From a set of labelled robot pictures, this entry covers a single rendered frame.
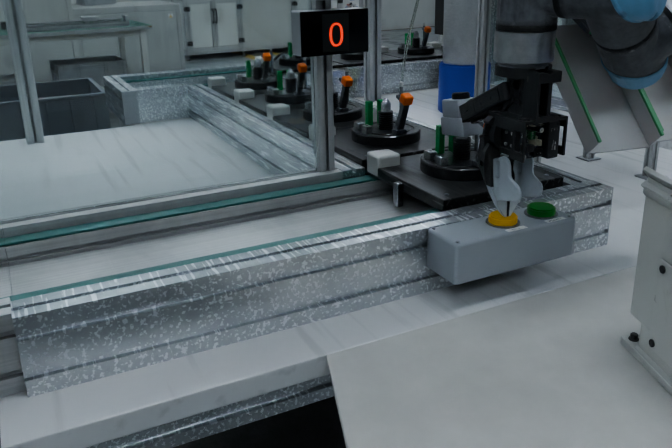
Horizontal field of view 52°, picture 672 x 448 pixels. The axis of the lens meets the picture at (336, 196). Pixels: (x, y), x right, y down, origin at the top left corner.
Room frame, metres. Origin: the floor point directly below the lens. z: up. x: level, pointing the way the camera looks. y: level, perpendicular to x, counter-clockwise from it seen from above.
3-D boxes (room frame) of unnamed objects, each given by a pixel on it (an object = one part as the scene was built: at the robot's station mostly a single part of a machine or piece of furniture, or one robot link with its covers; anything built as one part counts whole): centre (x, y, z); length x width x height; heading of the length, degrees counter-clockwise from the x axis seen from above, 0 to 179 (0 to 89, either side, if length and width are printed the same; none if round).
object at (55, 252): (1.03, 0.06, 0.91); 0.84 x 0.28 x 0.10; 116
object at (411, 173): (1.14, -0.22, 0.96); 0.24 x 0.24 x 0.02; 26
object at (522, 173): (0.89, -0.26, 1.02); 0.06 x 0.03 x 0.09; 26
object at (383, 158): (1.18, -0.09, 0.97); 0.05 x 0.05 x 0.04; 26
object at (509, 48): (0.89, -0.25, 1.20); 0.08 x 0.08 x 0.05
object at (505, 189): (0.88, -0.23, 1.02); 0.06 x 0.03 x 0.09; 26
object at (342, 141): (1.37, -0.10, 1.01); 0.24 x 0.24 x 0.13; 26
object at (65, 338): (0.88, -0.04, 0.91); 0.89 x 0.06 x 0.11; 116
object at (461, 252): (0.91, -0.23, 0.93); 0.21 x 0.07 x 0.06; 116
